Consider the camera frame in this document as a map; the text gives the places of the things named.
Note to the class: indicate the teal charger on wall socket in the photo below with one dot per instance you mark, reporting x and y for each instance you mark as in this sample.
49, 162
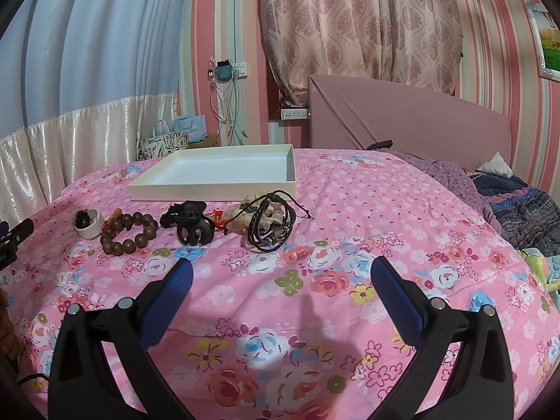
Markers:
224, 71

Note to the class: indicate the pink patterned curtain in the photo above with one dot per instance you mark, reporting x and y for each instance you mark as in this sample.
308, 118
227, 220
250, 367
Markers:
413, 42

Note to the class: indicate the white shallow cardboard tray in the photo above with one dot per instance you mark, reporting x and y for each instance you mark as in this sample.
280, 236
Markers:
218, 174

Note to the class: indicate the blue and cream curtain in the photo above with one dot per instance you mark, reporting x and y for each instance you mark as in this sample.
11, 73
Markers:
82, 82

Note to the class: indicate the dark blue patterned quilt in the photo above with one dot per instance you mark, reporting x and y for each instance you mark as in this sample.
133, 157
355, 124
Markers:
528, 216

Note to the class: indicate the light blue gift bag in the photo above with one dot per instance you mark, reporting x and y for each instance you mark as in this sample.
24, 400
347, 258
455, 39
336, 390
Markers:
193, 126

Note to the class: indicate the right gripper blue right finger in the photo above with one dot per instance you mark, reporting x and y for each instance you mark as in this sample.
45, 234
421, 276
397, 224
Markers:
480, 385

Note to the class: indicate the pink padded headboard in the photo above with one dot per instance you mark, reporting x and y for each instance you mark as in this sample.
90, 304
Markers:
354, 113

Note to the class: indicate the patterned paper gift bag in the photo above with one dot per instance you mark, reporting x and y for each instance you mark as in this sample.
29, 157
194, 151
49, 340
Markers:
159, 146

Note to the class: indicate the black plastic hair claw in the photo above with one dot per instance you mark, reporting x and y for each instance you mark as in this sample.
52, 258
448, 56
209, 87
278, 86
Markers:
193, 227

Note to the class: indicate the red knotted cord charm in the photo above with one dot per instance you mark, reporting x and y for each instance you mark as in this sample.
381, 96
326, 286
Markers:
219, 219

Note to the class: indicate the white power strip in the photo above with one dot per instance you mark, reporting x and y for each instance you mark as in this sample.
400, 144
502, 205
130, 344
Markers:
294, 114

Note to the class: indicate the cream fabric scrunchie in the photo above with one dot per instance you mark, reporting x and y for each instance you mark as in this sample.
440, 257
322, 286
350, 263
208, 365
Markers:
267, 214

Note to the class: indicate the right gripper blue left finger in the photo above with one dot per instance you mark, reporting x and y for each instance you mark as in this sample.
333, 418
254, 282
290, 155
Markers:
80, 379

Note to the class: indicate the white strap wrist watch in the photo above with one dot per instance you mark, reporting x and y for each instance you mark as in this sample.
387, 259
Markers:
88, 224

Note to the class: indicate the white framed wall picture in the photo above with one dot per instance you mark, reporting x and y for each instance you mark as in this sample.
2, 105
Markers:
545, 35

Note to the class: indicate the purple dotted blanket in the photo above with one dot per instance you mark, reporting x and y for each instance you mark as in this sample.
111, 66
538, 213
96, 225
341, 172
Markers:
452, 176

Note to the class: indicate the pink floral bed sheet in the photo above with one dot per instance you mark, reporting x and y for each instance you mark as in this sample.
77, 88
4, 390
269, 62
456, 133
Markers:
298, 333

